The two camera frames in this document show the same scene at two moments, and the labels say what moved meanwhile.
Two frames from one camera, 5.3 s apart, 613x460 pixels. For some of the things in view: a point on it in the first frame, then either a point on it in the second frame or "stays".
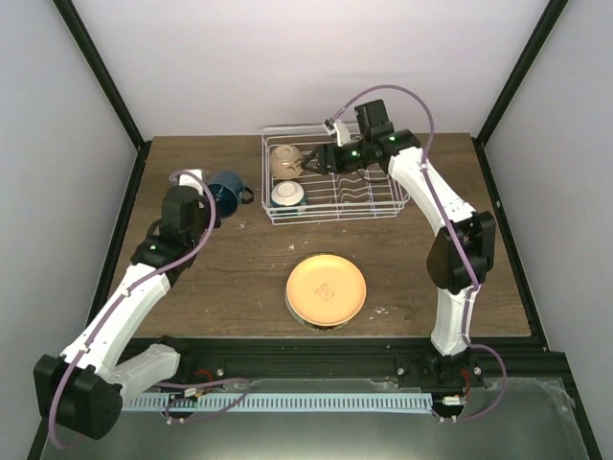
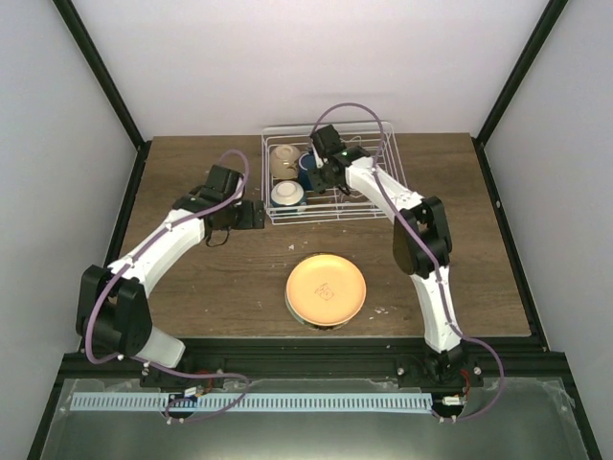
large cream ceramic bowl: (285, 162) stays
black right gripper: (324, 151) → (318, 186)
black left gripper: (217, 219) → (247, 219)
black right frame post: (536, 42) stays
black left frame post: (73, 20) stays
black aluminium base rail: (215, 360) stays
